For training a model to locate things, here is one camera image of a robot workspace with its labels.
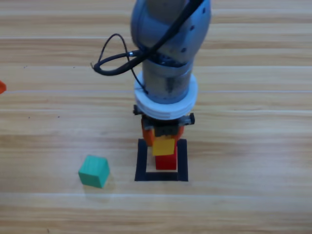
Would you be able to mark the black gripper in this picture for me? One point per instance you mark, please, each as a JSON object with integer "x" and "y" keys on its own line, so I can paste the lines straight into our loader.
{"x": 168, "y": 128}

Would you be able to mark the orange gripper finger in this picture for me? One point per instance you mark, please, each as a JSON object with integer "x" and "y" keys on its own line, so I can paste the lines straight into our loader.
{"x": 2, "y": 87}

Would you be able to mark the yellow wooden block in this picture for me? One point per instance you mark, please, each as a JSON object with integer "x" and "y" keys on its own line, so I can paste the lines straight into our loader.
{"x": 163, "y": 147}

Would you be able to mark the red wooden block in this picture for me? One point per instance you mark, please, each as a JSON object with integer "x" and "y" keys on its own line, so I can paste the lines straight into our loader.
{"x": 165, "y": 163}

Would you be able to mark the green wooden block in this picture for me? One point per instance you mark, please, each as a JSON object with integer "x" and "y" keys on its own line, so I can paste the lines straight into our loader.
{"x": 93, "y": 170}

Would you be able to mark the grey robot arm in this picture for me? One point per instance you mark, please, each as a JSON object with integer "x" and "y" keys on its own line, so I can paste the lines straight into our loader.
{"x": 168, "y": 29}

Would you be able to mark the black tape square outline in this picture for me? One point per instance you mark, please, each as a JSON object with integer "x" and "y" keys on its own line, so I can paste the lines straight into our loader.
{"x": 161, "y": 176}

